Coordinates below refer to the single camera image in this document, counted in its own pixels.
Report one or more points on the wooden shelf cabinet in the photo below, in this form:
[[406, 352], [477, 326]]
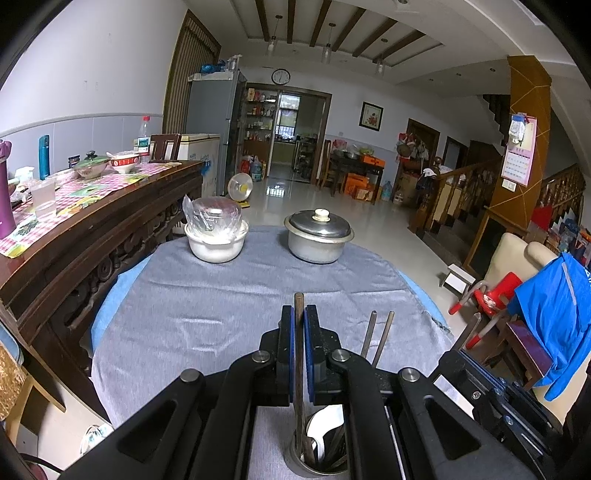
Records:
[[258, 124]]

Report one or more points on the white patterned plastic bag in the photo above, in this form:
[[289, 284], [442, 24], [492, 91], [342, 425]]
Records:
[[97, 438]]

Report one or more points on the aluminium pot lid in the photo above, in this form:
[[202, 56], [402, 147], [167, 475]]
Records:
[[314, 227]]

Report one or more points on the white pot with plastic cover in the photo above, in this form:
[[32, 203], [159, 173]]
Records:
[[214, 251]]

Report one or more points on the pink wall calendar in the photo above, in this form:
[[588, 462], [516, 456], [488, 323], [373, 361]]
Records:
[[518, 159]]

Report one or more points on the wooden stair railing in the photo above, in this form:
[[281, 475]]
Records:
[[457, 189]]

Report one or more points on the pink checked table cover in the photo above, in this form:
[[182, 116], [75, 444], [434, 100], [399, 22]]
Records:
[[83, 189]]

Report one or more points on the red child chair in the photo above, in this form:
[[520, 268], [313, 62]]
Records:
[[496, 297]]

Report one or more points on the clear plastic bag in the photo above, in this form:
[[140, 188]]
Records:
[[212, 214]]

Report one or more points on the white chest freezer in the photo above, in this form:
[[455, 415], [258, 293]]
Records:
[[196, 157]]

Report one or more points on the dark utensil holder cup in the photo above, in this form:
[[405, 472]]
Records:
[[318, 471]]

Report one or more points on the glass pendant lamp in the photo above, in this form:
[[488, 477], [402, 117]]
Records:
[[273, 44], [327, 53], [380, 64]]

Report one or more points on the blue thermos bottle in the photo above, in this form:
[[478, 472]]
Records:
[[44, 159]]

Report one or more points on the clear plastic cup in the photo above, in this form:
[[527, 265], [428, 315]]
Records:
[[43, 201]]

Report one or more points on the blue under tablecloth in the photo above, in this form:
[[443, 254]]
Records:
[[115, 295]]

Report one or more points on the purple water bottle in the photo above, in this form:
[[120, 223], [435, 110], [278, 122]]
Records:
[[5, 198]]

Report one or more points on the aluminium pot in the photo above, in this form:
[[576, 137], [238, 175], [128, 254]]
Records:
[[316, 251]]

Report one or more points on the thin dark chopstick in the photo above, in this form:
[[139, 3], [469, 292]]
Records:
[[384, 334], [369, 332]]

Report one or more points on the white wall switch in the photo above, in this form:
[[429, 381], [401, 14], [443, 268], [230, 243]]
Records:
[[509, 185]]

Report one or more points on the brown wooden chopstick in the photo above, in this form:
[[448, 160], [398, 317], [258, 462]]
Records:
[[299, 302]]

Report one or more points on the glass-lidded bowl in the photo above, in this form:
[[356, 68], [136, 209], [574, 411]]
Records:
[[92, 167]]

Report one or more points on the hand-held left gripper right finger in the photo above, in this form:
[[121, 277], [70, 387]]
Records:
[[307, 360]]

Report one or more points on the round wall clock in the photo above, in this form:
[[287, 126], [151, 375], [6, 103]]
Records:
[[280, 76]]

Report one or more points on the dark wooden side table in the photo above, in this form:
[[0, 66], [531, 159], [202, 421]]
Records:
[[337, 166]]

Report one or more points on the flat orange box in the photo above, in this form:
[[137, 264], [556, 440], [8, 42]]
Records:
[[373, 160]]

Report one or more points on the blue water jug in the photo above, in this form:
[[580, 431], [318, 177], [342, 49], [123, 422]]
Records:
[[257, 170], [387, 191]]

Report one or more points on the beige armchair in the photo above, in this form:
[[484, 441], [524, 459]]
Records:
[[508, 254]]

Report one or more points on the small white fan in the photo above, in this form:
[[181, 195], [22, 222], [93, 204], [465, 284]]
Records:
[[240, 188]]

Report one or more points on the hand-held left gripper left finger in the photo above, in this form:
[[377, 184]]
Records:
[[292, 360]]

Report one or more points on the wooden chair purple seat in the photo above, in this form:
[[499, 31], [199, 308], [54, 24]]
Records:
[[526, 350]]

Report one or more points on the white plastic spoon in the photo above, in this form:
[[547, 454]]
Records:
[[323, 424]]

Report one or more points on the brown striped curtain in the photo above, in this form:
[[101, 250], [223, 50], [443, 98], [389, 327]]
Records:
[[189, 78]]

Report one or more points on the orange cardboard boxes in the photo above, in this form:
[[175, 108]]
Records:
[[360, 187]]

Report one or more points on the red-capped plastic bottle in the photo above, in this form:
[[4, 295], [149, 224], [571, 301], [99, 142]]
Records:
[[144, 141]]

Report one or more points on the red-patterned white bowl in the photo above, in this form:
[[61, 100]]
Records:
[[124, 163]]

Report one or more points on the dark wooden chair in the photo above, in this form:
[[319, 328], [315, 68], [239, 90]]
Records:
[[161, 147]]

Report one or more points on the framed wall picture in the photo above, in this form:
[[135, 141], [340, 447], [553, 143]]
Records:
[[371, 116]]

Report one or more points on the white step stool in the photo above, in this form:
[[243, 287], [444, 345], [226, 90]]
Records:
[[459, 279]]

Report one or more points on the carved wooden sideboard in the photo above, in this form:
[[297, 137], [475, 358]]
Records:
[[92, 240]]

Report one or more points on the blue jacket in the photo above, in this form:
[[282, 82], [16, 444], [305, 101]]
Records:
[[549, 314]]

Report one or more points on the grey refrigerator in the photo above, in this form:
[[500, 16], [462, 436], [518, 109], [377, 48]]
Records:
[[210, 110]]

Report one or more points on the grey tablecloth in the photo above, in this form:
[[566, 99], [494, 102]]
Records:
[[207, 300]]

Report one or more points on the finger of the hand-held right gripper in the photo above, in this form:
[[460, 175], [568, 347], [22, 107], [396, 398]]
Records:
[[466, 369]]

